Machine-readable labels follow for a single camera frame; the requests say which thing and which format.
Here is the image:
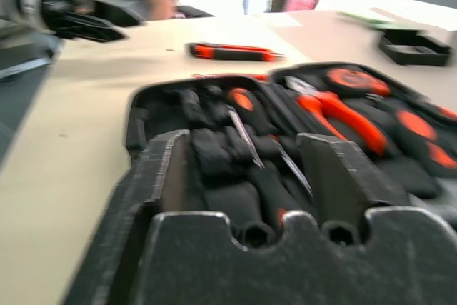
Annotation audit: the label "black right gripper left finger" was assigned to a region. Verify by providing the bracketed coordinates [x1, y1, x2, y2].
[64, 129, 191, 305]

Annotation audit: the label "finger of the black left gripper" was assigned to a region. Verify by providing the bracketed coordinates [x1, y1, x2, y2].
[62, 11, 128, 44]
[93, 0, 146, 28]

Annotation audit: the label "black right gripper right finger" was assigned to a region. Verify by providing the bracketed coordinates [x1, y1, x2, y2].
[297, 132, 411, 231]

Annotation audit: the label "black zippered case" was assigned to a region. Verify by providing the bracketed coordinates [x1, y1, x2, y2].
[124, 61, 457, 235]

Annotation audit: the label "orange black utility knife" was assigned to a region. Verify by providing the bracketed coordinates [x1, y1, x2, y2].
[184, 41, 286, 64]

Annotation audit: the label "slim orange hand tool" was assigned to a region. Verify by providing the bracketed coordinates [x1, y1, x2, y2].
[192, 72, 269, 81]

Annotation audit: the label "orange capped black screwdriver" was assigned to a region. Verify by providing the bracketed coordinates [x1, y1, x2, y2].
[226, 104, 306, 236]
[226, 86, 314, 199]

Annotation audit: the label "orange black tape measure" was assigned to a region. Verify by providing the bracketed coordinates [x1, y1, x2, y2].
[323, 66, 393, 99]

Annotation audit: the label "pale green utensil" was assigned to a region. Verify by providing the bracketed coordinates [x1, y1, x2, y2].
[341, 10, 426, 31]

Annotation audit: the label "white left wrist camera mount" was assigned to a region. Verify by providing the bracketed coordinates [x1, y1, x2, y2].
[17, 0, 49, 33]

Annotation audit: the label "orange handled pliers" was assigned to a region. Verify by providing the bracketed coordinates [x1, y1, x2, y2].
[285, 76, 390, 158]

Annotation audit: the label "orange black tool handle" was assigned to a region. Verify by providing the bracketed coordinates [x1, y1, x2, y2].
[395, 109, 438, 144]
[426, 141, 457, 171]

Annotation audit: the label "black wire frame stand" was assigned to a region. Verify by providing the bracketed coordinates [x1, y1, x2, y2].
[377, 29, 453, 67]

